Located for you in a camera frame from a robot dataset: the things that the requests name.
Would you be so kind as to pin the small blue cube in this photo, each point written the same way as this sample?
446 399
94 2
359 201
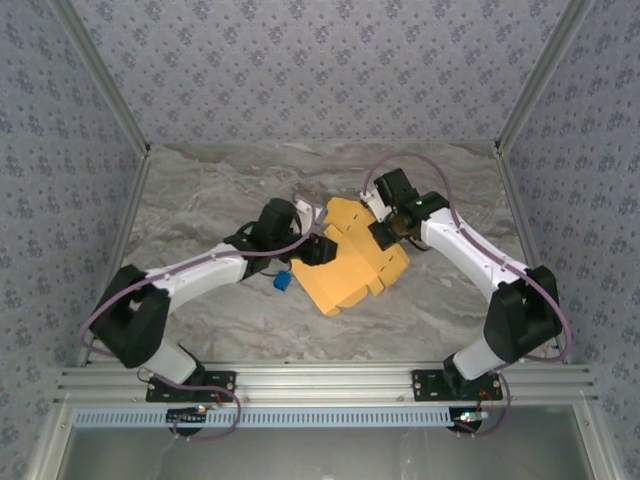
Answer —
282 283

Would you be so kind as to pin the yellow paper box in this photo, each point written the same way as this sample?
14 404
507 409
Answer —
350 270

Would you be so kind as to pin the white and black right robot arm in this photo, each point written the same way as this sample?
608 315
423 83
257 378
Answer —
470 250

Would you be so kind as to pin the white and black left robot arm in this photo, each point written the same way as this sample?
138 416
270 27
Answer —
200 270

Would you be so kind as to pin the small circuit board with LEDs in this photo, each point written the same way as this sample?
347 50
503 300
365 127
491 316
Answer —
470 416
190 412

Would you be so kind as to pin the aluminium table side rail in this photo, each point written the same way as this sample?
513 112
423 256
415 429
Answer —
515 200
127 220

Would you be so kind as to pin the aluminium mounting rail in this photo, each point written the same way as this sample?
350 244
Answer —
325 385

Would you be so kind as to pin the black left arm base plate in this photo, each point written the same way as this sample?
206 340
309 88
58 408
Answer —
220 387

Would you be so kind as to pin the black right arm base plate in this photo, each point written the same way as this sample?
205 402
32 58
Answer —
425 385

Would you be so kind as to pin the aluminium frame post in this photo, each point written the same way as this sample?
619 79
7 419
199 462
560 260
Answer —
100 75
545 75

